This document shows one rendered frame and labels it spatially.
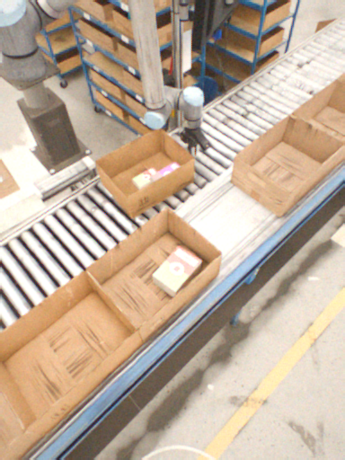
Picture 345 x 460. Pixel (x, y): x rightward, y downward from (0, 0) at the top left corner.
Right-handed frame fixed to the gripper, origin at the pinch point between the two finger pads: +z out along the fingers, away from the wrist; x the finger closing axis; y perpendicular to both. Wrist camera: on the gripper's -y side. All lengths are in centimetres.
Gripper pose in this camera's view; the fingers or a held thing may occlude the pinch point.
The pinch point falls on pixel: (194, 155)
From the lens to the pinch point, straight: 185.9
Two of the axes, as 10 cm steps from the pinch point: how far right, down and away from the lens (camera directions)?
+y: -6.8, -6.0, 4.2
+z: 0.3, 5.6, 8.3
